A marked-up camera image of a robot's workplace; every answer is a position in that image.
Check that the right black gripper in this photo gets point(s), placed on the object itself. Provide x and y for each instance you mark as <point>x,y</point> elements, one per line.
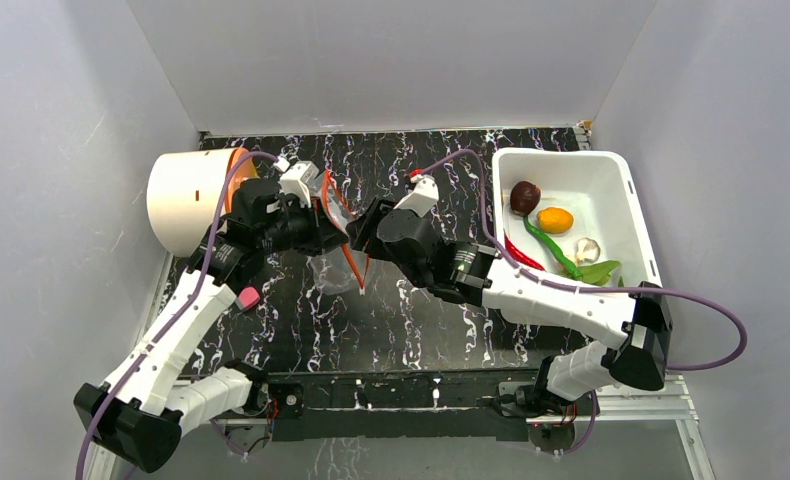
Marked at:
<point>371,225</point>

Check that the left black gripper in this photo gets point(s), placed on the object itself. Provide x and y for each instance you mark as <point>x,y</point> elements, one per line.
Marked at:
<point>321,233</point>

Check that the clear zip top bag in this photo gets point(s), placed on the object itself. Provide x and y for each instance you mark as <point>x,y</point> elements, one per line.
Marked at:
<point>340,269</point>

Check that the dark red apple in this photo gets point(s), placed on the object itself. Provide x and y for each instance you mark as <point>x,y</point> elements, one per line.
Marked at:
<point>524,198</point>

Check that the orange fruit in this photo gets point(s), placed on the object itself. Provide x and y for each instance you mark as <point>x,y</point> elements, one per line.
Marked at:
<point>554,220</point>

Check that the green chili pepper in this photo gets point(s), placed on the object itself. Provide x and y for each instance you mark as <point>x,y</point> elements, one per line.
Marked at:
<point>569,267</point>

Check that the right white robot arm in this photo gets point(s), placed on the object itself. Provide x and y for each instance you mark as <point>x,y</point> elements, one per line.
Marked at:
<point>629,333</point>

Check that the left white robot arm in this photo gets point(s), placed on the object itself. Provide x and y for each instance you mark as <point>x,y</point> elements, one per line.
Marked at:
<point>137,412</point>

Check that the white cylinder orange lid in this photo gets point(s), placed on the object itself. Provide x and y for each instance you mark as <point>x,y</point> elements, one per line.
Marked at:
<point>183,191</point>

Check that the red chili pepper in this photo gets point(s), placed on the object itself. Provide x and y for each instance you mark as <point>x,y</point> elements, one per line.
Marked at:
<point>520,256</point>

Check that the white plastic bin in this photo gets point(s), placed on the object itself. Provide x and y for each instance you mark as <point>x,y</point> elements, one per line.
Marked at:
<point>596,188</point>

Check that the garlic bulb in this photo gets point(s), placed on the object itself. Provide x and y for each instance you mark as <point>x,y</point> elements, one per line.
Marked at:
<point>587,250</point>

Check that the green leaf vegetable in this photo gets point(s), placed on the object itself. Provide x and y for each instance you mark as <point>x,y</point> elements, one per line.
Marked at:
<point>598,274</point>

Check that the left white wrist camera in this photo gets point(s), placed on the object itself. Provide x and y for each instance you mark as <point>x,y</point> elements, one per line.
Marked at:
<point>295,178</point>

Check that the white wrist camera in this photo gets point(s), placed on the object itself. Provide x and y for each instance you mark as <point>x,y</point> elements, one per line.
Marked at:
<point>423,195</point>
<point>295,178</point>

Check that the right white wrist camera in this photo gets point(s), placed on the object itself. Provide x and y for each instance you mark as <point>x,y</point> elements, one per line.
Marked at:
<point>423,195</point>

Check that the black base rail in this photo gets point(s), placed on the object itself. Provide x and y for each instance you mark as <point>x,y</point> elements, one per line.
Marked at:
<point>395,404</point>

